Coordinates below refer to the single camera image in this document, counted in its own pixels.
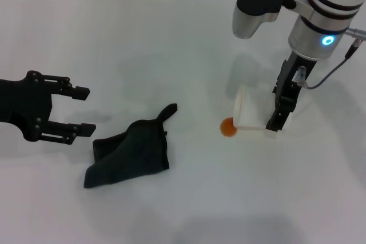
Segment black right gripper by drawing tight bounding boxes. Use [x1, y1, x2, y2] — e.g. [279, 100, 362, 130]
[265, 50, 318, 134]

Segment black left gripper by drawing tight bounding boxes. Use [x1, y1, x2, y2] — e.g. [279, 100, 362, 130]
[0, 70, 97, 145]

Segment white paper cup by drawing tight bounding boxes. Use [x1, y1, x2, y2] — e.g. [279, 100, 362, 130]
[232, 83, 293, 139]

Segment dark blue rag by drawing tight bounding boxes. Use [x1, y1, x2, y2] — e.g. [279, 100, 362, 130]
[83, 103, 178, 190]

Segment orange liquid stain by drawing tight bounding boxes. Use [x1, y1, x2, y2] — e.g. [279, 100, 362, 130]
[219, 117, 238, 138]

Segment grey right arm cable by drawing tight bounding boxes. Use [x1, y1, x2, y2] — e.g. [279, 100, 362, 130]
[296, 26, 366, 90]

